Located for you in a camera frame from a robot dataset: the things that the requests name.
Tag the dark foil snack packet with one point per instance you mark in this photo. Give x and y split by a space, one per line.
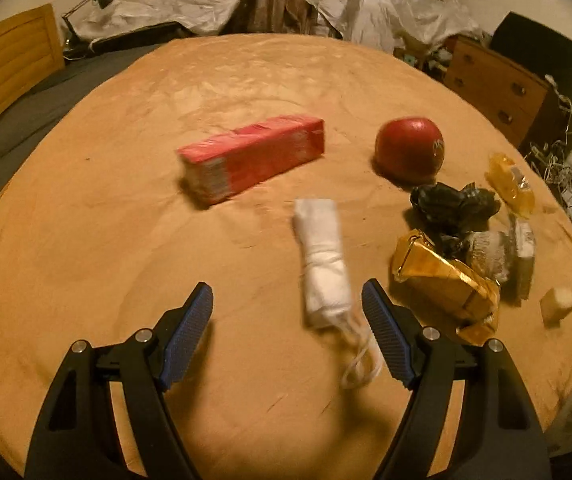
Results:
523 260

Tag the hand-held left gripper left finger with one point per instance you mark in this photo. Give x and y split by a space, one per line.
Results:
188 335

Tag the grey knitted sock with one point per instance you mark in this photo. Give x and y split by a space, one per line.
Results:
488 255

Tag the grey bed sheet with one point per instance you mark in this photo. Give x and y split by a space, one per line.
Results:
16 120

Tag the long red carton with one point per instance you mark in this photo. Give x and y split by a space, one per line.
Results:
251 160

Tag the white cloth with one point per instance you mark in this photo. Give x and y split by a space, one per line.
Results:
323 260

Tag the red apple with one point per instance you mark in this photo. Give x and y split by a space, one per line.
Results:
405 150

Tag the yellow plastic packet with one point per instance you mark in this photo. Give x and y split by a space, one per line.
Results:
508 185

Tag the wooden headboard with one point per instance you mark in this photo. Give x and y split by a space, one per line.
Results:
6 65

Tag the gold foil packet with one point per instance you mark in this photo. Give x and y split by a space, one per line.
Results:
440 280

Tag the tan sponge cube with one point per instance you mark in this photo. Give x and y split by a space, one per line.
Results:
555 305

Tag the wooden chest of drawers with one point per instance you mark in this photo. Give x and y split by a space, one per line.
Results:
490 85

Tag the crumpled clear plastic cover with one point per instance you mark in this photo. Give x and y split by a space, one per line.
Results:
166 0

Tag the black flat television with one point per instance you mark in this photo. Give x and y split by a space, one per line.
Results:
540 55

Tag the dark bag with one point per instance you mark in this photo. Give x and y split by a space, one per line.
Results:
445 205

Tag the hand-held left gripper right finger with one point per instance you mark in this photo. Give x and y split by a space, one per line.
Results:
388 332

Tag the large clear plastic cover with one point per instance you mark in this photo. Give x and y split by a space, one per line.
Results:
365 5

